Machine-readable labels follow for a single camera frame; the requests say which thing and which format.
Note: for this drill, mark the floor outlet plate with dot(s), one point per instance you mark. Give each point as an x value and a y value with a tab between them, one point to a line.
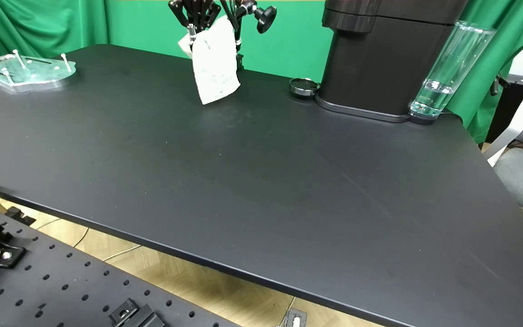
294	319

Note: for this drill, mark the metal rod with clamp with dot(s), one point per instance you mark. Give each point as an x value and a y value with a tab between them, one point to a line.
263	17

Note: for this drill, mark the clear hexagonal plate with pegs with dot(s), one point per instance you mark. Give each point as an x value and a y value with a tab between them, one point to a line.
22	68

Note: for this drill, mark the black clamp block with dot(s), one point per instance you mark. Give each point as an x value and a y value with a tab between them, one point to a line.
134	313

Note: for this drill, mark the small round black knob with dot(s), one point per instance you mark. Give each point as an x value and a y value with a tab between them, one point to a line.
303	88

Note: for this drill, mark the black coffee machine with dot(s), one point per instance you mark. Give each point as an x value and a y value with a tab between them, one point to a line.
370	61

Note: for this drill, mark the white kitchen towel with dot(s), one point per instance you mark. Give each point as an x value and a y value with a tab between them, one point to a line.
216	64

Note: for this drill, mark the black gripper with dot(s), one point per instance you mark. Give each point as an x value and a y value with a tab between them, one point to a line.
236	8

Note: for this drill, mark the black perforated breadboard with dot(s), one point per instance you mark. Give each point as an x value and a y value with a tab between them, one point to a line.
62	284

